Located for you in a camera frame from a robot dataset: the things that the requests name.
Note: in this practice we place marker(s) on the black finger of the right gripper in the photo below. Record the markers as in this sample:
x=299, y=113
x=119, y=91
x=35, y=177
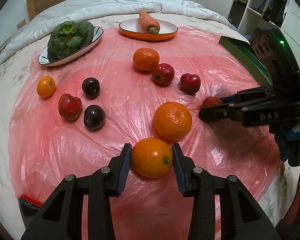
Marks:
x=247, y=95
x=230, y=113

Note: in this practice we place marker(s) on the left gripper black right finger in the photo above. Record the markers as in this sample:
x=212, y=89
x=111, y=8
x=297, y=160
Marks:
x=241, y=215

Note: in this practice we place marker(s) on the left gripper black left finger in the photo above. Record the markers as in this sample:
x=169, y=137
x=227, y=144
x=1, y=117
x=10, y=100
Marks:
x=60, y=217

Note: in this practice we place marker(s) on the red apple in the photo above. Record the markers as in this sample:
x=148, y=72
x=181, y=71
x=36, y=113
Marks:
x=211, y=101
x=69, y=107
x=190, y=83
x=163, y=74

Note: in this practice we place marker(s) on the dimpled mandarin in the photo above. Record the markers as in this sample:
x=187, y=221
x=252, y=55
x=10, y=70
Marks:
x=172, y=121

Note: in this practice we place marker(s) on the smooth orange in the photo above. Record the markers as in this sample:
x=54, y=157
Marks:
x=152, y=158

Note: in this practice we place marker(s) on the right hand white blue glove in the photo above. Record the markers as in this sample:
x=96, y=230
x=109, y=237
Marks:
x=289, y=145

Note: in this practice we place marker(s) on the green rectangular tray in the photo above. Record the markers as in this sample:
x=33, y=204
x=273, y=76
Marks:
x=242, y=51

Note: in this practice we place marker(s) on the red apple by mandarin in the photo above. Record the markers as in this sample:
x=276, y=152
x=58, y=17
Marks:
x=163, y=74

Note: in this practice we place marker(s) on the pink plastic sheet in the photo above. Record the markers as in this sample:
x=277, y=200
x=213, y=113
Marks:
x=44, y=147

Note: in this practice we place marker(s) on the dark plum lower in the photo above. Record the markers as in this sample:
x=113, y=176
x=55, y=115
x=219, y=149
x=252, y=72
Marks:
x=94, y=117

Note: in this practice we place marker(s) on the dark plum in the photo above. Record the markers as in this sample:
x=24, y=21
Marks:
x=94, y=117
x=91, y=87

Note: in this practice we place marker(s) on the orange carrot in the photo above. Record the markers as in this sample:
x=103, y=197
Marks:
x=148, y=24

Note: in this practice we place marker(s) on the small orange far left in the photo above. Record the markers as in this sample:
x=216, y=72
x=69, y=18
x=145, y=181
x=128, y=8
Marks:
x=46, y=87

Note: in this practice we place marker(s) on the dark plum upper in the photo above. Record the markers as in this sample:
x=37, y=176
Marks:
x=91, y=87

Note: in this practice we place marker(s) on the orange rimmed white plate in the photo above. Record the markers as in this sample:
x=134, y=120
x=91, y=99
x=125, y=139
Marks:
x=131, y=28

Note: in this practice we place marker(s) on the floral bed sheet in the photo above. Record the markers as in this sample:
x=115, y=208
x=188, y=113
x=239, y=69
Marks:
x=13, y=74

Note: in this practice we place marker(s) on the white striped plate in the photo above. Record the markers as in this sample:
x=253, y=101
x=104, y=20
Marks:
x=44, y=61

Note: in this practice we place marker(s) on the green leafy vegetable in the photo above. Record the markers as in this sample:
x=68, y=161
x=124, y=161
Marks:
x=68, y=38

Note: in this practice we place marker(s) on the white duvet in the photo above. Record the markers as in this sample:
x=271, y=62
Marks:
x=80, y=10

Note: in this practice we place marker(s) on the black camera box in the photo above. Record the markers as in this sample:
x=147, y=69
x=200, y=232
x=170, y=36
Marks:
x=273, y=50

